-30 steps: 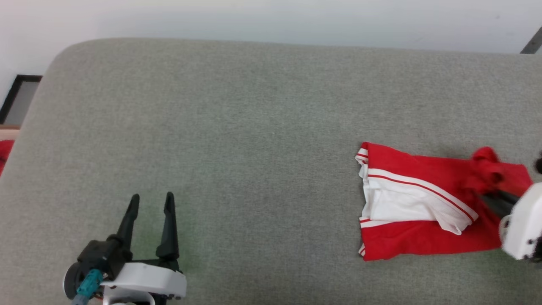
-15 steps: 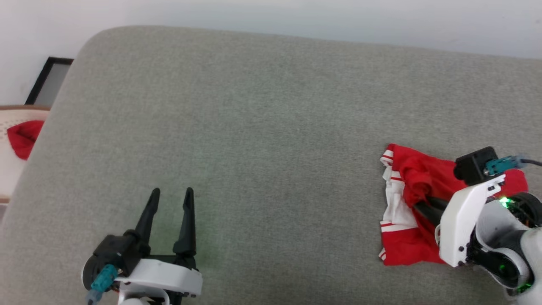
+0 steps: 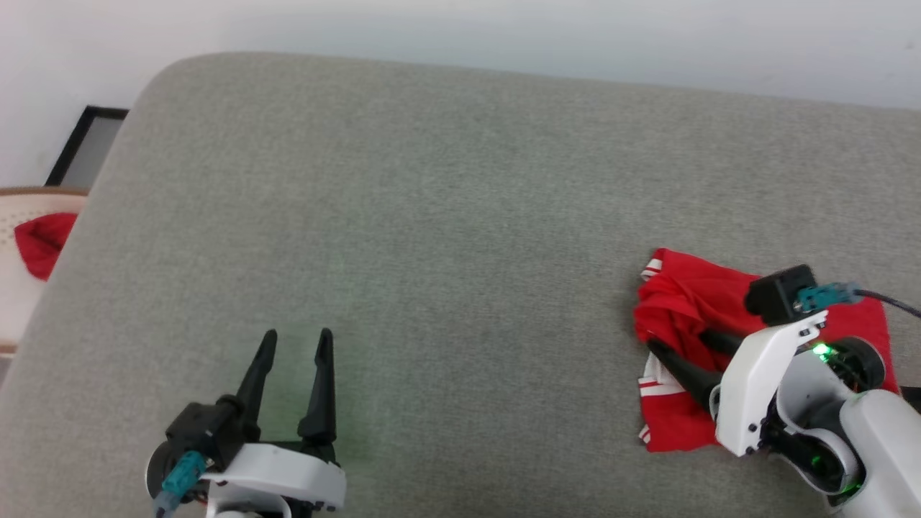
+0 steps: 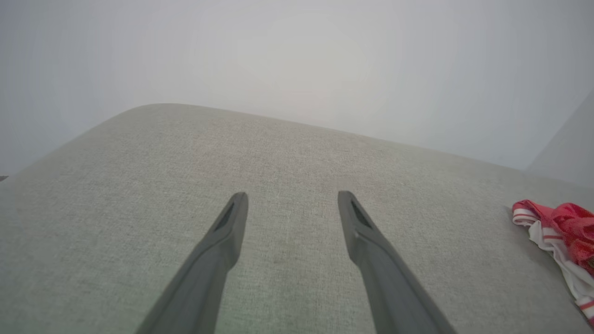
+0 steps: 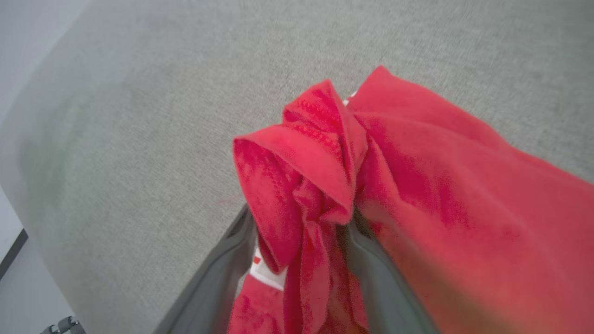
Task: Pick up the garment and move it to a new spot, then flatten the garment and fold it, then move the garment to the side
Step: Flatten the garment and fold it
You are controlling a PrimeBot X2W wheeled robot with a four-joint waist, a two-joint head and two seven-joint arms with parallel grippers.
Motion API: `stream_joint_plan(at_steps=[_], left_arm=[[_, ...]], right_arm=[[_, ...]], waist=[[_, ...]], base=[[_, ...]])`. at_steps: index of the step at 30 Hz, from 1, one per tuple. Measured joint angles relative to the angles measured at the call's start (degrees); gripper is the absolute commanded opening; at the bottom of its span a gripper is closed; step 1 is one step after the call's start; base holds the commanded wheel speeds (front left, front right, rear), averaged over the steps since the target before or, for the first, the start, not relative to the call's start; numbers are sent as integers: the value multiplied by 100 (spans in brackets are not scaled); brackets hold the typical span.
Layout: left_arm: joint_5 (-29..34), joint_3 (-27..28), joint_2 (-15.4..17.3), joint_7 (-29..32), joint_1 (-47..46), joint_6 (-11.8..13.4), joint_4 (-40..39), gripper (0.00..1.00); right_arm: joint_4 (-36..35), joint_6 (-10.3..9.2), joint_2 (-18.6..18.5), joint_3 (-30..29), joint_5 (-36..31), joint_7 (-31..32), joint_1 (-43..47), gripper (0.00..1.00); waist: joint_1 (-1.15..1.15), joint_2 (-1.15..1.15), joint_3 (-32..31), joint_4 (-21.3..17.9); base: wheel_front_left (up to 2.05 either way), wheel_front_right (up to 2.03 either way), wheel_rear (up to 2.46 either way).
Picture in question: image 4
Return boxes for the red shirt with white sleeves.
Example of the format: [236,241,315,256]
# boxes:
[511,199,594,328]

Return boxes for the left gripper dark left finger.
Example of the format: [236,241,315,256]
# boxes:
[134,192,249,334]

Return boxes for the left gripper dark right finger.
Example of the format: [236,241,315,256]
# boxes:
[337,190,458,334]

